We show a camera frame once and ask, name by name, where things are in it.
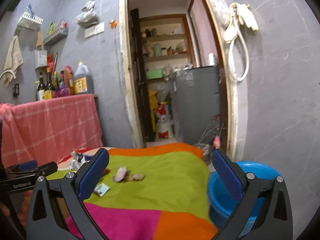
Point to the white wall basket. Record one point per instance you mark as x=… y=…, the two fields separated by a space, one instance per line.
x=29 y=19

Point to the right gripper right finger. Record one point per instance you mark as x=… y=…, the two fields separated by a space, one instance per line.
x=274 y=220

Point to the dark wooden door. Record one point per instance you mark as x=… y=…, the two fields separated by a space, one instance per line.
x=139 y=73

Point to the large cooking oil jug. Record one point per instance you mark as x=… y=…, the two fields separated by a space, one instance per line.
x=82 y=80

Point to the purple onion on counter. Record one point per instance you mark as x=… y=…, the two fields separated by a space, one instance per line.
x=63 y=92

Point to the white foil wrapper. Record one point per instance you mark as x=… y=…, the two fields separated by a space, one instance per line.
x=78 y=159

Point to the purple onion slice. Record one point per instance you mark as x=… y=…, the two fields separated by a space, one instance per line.
x=120 y=174

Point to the pink plaid cloth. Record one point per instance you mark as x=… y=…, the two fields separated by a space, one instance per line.
x=49 y=130

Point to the dark sauce bottle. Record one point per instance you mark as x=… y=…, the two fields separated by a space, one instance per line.
x=41 y=88

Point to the red white sack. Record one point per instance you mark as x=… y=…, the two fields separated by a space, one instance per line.
x=163 y=125

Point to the green printed paper scrap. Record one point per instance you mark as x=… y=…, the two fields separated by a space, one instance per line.
x=101 y=189

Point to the blue plastic basin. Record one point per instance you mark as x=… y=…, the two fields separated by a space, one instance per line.
x=222 y=205

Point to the green box on shelf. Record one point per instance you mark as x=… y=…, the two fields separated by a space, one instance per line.
x=154 y=74

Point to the colourful patchwork table cloth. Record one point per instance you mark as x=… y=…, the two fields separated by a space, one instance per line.
x=170 y=203

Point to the hanging plastic bag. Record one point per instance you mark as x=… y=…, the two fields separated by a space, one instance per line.
x=88 y=16

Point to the grey wall shelf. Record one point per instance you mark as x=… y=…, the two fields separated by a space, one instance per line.
x=56 y=33

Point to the white wall socket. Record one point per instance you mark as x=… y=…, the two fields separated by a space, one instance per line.
x=94 y=30

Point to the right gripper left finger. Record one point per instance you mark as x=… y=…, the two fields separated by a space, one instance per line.
x=45 y=218

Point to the wooden shelf unit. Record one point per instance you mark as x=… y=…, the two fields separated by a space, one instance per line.
x=167 y=43

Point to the left hand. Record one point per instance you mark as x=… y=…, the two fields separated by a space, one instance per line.
x=21 y=206

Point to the beige hanging towel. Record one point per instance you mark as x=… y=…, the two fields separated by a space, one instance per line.
x=13 y=60

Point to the brown cardboard scrap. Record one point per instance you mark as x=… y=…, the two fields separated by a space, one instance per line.
x=135 y=177

